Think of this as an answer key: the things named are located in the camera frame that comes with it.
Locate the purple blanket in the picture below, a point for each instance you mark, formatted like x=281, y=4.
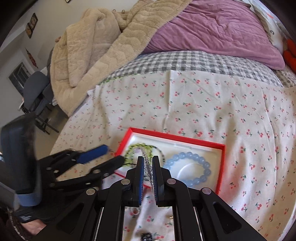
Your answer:
x=219, y=27

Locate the printed white pillow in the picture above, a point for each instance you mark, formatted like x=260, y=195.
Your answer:
x=270, y=25

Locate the beige quilted blanket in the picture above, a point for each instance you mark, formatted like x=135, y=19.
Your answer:
x=92, y=46

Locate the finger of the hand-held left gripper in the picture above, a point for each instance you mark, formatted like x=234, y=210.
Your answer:
x=113, y=163
x=92, y=154

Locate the dark framed window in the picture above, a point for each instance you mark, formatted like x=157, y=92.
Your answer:
x=19, y=75

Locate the grey checked bed sheet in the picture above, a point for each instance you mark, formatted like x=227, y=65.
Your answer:
x=185, y=60

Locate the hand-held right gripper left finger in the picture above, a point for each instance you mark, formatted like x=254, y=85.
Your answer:
x=139, y=185

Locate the red wall decoration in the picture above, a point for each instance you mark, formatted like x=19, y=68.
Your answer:
x=32, y=58

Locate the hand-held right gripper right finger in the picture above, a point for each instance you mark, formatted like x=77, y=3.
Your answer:
x=155, y=185

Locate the red jewelry box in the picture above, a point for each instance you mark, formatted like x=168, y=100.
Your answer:
x=175, y=138

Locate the grey blue chair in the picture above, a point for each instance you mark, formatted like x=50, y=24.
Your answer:
x=34, y=88

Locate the framed wall pictures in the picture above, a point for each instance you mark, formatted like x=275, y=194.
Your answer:
x=32, y=25

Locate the cherry print cloth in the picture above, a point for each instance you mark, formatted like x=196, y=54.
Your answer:
x=208, y=111

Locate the orange plush toy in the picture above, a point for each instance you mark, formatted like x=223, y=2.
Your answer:
x=290, y=55

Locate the person's left hand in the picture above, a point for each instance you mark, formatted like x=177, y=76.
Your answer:
x=34, y=214

